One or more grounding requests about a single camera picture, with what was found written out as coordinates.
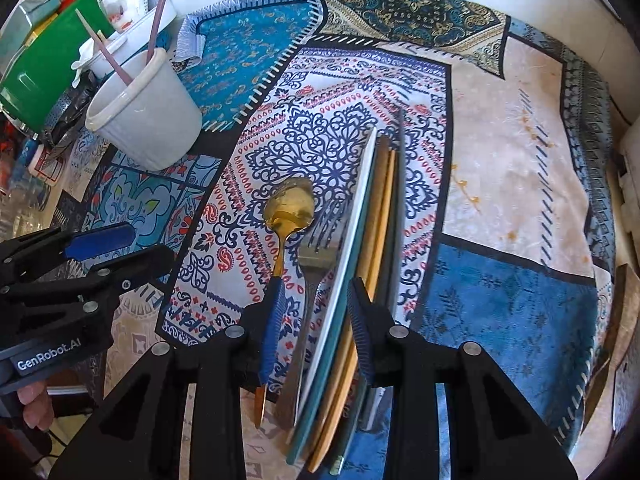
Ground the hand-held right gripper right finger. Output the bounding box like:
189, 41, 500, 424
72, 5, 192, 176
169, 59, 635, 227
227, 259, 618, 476
347, 276, 578, 480

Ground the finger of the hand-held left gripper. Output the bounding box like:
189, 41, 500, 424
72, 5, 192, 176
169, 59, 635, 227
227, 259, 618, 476
0, 244, 177, 356
0, 222, 136, 287

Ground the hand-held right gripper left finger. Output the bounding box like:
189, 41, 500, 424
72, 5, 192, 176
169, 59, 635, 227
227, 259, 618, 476
47, 277, 288, 480

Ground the silver fork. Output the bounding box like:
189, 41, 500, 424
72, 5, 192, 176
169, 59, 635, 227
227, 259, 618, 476
274, 199, 346, 428

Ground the white chopstick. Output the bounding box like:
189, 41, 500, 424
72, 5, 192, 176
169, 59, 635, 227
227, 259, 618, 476
295, 126, 378, 423

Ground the tan wooden chopstick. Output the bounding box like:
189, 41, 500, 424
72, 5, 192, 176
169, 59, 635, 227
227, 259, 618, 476
306, 136, 391, 473
320, 150, 398, 461

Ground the gold spoon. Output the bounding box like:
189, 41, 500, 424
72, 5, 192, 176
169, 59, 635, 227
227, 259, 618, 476
254, 176, 316, 430

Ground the dark grey chopstick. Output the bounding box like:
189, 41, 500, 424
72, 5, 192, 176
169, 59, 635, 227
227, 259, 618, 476
360, 109, 408, 431
332, 125, 403, 476

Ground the white ceramic cup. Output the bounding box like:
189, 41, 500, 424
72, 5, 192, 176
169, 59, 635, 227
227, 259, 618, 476
85, 47, 203, 172

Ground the person's left hand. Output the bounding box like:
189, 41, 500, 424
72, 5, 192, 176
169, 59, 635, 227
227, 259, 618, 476
17, 382, 55, 431

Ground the green plastic box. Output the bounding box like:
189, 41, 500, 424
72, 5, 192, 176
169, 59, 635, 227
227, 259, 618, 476
0, 0, 117, 131

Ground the pink chopstick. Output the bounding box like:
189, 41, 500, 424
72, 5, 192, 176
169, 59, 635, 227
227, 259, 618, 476
75, 8, 135, 87
146, 0, 182, 61

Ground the white plastic tub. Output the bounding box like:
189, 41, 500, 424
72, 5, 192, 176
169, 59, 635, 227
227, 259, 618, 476
70, 7, 178, 81

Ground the teal tissue box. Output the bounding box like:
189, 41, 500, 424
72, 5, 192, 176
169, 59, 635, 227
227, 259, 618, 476
10, 0, 66, 31

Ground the patterned tablecloth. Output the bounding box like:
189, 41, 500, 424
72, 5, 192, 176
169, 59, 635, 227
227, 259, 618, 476
50, 0, 618, 480

